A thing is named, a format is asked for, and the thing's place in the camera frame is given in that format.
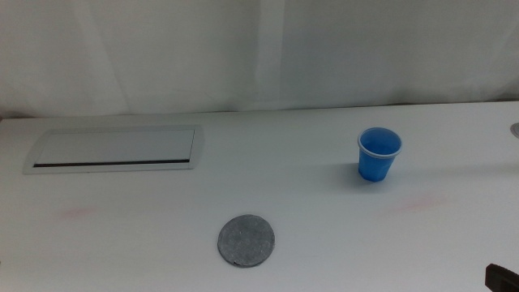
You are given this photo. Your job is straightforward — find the blue plastic cup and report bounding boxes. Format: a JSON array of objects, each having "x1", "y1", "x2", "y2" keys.
[{"x1": 357, "y1": 127, "x2": 403, "y2": 183}]

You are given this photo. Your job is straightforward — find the round grey cup mat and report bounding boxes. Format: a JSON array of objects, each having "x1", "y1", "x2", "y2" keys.
[{"x1": 217, "y1": 213, "x2": 277, "y2": 269}]

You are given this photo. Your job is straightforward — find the white backdrop curtain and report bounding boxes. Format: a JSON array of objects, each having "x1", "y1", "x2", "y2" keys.
[{"x1": 0, "y1": 0, "x2": 519, "y2": 120}]

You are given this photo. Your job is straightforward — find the silver table cable flap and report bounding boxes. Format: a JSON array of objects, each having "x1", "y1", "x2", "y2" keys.
[{"x1": 22, "y1": 124, "x2": 206, "y2": 176}]

